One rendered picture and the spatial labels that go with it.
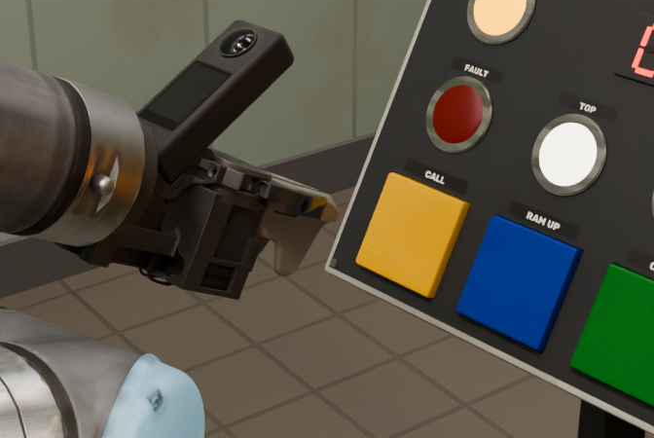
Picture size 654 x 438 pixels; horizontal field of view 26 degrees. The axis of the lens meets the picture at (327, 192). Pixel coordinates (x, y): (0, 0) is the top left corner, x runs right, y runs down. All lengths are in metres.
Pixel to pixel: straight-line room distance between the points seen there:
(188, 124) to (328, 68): 2.47
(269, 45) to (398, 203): 0.24
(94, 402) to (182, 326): 2.26
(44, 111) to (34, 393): 0.19
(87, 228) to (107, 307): 2.19
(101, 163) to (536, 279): 0.35
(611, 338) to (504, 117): 0.19
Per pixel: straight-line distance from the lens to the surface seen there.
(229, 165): 0.85
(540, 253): 0.98
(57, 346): 0.65
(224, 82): 0.85
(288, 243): 0.92
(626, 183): 0.97
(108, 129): 0.78
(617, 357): 0.95
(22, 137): 0.73
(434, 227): 1.03
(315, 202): 0.90
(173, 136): 0.83
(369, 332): 2.85
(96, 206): 0.78
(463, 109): 1.05
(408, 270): 1.04
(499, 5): 1.05
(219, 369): 2.75
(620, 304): 0.95
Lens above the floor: 1.50
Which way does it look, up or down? 26 degrees down
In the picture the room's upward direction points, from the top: straight up
